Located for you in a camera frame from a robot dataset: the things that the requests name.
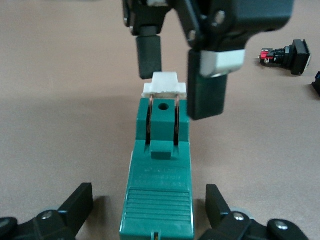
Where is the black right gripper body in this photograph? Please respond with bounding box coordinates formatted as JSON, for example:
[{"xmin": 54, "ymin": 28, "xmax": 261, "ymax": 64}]
[{"xmin": 224, "ymin": 0, "xmax": 295, "ymax": 51}]

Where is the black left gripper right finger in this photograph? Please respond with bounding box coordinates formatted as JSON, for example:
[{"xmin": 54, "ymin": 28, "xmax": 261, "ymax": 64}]
[{"xmin": 199, "ymin": 184, "xmax": 311, "ymax": 240}]

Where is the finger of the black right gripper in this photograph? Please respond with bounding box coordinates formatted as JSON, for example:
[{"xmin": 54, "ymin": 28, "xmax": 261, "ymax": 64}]
[
  {"xmin": 122, "ymin": 0, "xmax": 171, "ymax": 80},
  {"xmin": 172, "ymin": 0, "xmax": 246, "ymax": 121}
]

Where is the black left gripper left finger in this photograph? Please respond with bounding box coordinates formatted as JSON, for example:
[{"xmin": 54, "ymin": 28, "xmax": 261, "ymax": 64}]
[{"xmin": 0, "ymin": 182, "xmax": 95, "ymax": 240}]

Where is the green load switch white handle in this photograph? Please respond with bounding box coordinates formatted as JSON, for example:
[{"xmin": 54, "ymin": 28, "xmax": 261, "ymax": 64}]
[{"xmin": 119, "ymin": 71, "xmax": 196, "ymax": 240}]

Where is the brown table cover mat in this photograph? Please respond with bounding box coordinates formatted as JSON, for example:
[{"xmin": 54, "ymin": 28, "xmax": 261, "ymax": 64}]
[{"xmin": 0, "ymin": 0, "xmax": 320, "ymax": 240}]

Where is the black square pushbutton switch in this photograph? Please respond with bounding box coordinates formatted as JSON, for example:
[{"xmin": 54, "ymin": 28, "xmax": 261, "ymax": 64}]
[{"xmin": 258, "ymin": 38, "xmax": 313, "ymax": 76}]

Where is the green mushroom pushbutton switch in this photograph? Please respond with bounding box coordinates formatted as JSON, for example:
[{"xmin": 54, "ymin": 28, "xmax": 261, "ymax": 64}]
[{"xmin": 310, "ymin": 71, "xmax": 320, "ymax": 98}]

